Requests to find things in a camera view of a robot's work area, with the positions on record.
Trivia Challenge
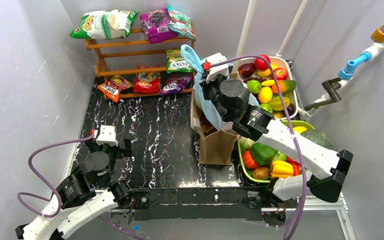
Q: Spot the light blue plastic grocery bag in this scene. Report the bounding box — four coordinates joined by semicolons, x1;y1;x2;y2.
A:
180;44;271;134

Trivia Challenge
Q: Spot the brown paper bag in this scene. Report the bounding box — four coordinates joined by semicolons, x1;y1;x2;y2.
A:
190;73;239;166

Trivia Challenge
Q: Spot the purple snack bag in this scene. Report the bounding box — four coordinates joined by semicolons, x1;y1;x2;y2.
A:
140;8;179;44
200;114;212;126

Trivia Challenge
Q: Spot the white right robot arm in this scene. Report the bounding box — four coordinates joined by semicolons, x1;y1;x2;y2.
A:
197;76;354;203

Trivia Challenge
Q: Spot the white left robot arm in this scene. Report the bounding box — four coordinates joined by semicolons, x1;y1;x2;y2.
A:
15;135;134;240

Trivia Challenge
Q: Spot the orange snack bag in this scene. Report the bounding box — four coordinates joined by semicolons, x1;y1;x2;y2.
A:
97;75;133;103

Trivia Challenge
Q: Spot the purple Fox's candy bag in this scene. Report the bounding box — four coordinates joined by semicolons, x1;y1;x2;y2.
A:
160;74;193;96

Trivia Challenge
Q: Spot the green Fox's candy bag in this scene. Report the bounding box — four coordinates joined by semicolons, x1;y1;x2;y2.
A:
165;48;194;74

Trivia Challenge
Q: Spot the green red snack bag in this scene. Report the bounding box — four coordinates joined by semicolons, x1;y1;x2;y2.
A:
166;5;195;40

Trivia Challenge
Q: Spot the purple snack bag top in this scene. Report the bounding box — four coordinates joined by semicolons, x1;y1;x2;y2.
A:
140;8;179;44

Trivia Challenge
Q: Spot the green white chips bag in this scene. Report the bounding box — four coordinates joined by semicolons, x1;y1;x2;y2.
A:
69;9;138;40

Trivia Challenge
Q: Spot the dark red plum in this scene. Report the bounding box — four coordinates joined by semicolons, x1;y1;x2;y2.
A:
238;63;256;78

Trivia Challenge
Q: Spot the lime green apple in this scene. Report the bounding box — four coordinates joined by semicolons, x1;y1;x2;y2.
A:
259;103;273;114

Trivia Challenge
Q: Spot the yellow lemon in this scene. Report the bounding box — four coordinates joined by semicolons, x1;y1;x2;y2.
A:
255;64;278;79

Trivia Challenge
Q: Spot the red apple top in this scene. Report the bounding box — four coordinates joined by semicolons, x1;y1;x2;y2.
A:
254;54;271;71

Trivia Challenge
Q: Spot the red apple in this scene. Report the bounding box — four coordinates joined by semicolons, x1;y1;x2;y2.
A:
254;54;271;71
274;67;289;81

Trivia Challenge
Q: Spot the yellow green starfruit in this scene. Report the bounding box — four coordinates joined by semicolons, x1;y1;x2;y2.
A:
268;95;291;111

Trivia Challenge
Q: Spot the white garlic cabbage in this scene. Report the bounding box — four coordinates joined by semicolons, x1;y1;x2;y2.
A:
238;136;256;152

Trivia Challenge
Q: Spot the mango orange green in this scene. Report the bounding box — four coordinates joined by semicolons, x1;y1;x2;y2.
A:
271;80;297;94

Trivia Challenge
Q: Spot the red apple right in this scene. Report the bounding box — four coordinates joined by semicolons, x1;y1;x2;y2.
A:
274;67;289;81

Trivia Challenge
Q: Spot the white fruit basket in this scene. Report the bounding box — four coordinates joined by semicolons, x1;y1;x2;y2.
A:
236;57;298;120

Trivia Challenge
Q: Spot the green bell pepper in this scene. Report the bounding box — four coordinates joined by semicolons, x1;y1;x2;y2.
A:
250;142;278;166

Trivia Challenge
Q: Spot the white pipe right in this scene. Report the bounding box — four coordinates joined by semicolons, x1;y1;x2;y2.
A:
275;0;309;58

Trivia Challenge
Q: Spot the white pipe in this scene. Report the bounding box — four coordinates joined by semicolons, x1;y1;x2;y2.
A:
275;0;309;58
235;0;258;58

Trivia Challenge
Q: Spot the orange tomato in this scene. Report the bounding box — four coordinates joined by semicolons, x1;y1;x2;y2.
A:
242;150;261;170

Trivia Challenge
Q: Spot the green vegetable basket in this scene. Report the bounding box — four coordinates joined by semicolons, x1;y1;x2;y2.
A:
237;120;315;184

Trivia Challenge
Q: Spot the brown kiwi potato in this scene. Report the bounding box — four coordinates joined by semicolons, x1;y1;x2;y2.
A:
252;166;270;180

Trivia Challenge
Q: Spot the wooden snack shelf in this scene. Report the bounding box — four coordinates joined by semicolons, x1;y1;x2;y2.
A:
84;25;196;82

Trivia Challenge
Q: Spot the yellow bell pepper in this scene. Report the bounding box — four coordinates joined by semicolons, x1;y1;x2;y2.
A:
270;160;294;178

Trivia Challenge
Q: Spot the red carrot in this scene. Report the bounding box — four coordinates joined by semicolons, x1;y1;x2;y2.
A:
286;156;302;176

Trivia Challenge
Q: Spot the green netted melon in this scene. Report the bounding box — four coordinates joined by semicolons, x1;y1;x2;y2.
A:
300;129;333;150

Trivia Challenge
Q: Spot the white pipe left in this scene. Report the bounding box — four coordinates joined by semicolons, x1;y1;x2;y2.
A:
235;0;258;58

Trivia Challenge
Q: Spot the pipe with blue orange fittings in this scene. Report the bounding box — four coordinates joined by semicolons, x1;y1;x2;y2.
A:
298;24;384;120

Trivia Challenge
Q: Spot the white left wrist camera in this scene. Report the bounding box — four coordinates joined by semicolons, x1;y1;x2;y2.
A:
90;125;119;147

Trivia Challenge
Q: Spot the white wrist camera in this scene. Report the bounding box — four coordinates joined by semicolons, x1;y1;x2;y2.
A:
199;52;229;84
90;125;119;147

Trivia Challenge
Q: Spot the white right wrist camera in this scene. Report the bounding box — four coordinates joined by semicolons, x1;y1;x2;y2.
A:
199;52;229;84

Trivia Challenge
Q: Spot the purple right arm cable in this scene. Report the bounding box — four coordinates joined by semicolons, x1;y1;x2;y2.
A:
208;54;308;240

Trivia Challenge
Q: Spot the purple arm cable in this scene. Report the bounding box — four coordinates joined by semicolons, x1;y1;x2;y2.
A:
208;54;308;240
17;134;97;219

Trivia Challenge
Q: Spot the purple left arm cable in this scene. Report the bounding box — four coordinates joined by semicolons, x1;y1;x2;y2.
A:
17;134;97;219

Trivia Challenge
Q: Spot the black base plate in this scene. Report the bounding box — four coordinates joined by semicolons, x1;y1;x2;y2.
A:
133;186;263;221

